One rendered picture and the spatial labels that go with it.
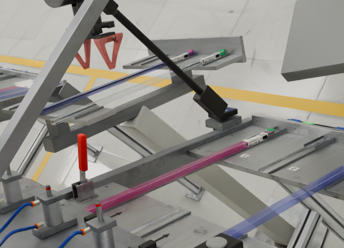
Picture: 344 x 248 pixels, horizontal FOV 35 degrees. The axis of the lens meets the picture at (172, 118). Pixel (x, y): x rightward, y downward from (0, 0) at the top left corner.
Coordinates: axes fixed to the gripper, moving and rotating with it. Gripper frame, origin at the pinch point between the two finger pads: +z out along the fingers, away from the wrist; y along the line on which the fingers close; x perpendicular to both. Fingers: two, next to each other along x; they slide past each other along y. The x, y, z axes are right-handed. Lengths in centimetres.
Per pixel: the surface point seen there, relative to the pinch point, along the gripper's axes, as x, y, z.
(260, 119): 16.3, 30.3, 16.0
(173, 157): -6.3, 26.4, 16.3
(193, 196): 64, -47, 70
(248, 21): 129, -60, 13
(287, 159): 3.4, 45.5, 17.9
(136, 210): -25.7, 38.1, 15.9
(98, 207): -43, 55, 4
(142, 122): 6.9, 2.5, 15.6
